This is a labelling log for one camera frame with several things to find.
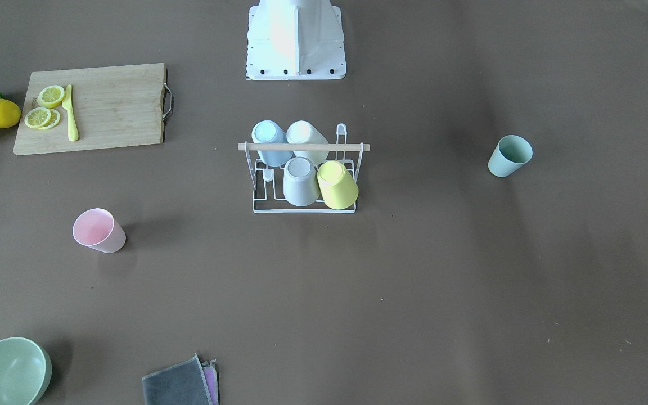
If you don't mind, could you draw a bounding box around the lemon slice lower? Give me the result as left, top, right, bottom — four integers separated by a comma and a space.
23, 107, 52, 129

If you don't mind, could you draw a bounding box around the wooden cutting board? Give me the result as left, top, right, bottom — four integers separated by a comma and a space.
13, 62, 173, 156

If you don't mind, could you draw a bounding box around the blue cup on rack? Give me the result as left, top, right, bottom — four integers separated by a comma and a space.
251, 120, 293, 167

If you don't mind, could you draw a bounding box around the lemon slice hidden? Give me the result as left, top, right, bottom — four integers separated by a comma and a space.
38, 109, 61, 130

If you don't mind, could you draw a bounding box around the green cup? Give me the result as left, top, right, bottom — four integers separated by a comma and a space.
488, 135, 533, 178

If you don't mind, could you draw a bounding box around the white wire cup rack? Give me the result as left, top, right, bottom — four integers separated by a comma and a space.
237, 123, 371, 214

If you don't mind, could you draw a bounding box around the green bowl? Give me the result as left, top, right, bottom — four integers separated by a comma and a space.
0, 337, 52, 404

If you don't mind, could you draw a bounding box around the lemon slice top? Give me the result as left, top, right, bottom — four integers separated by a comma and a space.
36, 85, 65, 109

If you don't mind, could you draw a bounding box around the lemon slice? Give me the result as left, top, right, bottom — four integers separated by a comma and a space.
36, 85, 65, 109
23, 107, 52, 129

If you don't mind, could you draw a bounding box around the white cup on rack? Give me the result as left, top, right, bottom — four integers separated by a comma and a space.
286, 120, 329, 167

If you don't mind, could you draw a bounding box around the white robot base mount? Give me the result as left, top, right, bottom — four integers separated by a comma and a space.
245, 1, 347, 80

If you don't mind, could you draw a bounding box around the purple cloth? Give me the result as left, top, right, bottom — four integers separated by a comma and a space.
201, 361, 219, 405

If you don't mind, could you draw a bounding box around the grey cloth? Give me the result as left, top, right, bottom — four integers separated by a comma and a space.
142, 355, 210, 404

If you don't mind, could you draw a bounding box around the yellow cup on rack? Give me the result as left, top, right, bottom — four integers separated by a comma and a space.
317, 160, 358, 210

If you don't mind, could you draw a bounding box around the pink cup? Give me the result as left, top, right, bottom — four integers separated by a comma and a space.
72, 208, 127, 254

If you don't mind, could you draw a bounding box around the grey cup on rack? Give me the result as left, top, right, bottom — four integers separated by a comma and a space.
283, 156, 321, 207

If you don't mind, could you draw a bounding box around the yellow plastic knife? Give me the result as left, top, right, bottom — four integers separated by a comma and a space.
62, 84, 79, 142

